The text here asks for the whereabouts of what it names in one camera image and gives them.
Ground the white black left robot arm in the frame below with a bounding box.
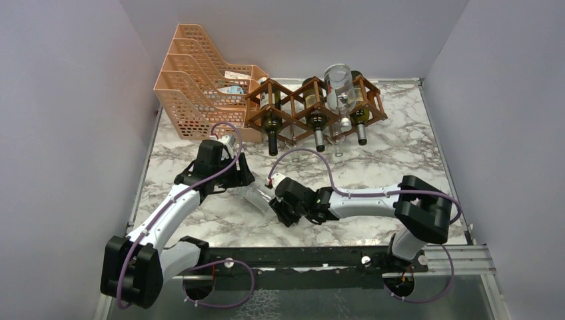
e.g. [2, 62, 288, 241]
[100, 135, 255, 309]

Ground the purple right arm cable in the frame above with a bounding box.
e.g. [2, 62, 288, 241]
[266, 147, 462, 226]

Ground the white box in organizer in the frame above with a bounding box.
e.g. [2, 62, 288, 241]
[224, 71, 252, 80]

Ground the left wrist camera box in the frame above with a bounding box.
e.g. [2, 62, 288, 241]
[209, 134, 236, 161]

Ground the blue round item in organizer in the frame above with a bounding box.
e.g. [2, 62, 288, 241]
[217, 85, 245, 95]

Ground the clear round jug dark liquid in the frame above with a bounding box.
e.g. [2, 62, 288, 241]
[324, 63, 356, 133]

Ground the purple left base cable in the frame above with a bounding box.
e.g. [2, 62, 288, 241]
[181, 259, 256, 310]

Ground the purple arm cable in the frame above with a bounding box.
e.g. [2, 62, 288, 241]
[116, 122, 244, 310]
[266, 147, 462, 226]

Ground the black mounting rail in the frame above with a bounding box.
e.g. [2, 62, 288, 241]
[180, 245, 428, 291]

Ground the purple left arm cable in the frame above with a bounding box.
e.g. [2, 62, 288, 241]
[116, 122, 244, 310]

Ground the clear bottle silver cap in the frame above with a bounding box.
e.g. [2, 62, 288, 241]
[239, 182, 275, 213]

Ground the clear glass bottle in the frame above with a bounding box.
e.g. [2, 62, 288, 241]
[329, 122, 344, 157]
[285, 99, 302, 163]

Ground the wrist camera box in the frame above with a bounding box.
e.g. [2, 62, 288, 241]
[209, 134, 236, 161]
[265, 173, 286, 189]

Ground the green wine bottle silver neck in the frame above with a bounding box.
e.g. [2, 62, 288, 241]
[350, 85, 369, 146]

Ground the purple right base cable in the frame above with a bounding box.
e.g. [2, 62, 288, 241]
[382, 245, 456, 305]

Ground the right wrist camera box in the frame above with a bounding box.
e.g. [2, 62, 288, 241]
[265, 173, 286, 189]

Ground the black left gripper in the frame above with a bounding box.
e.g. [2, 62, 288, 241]
[213, 153, 255, 189]

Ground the brown wooden wine rack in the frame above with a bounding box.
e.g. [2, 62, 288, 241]
[245, 75, 388, 145]

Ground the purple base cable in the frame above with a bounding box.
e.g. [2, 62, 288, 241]
[382, 245, 456, 305]
[181, 259, 256, 310]

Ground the dark green wine bottle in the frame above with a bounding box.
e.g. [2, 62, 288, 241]
[302, 87, 327, 153]

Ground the peach plastic file organizer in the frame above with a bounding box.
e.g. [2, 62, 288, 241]
[154, 23, 269, 143]

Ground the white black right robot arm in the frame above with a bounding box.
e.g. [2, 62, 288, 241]
[267, 173, 454, 271]

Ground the green wine bottle white label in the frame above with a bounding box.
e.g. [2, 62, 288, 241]
[261, 89, 282, 156]

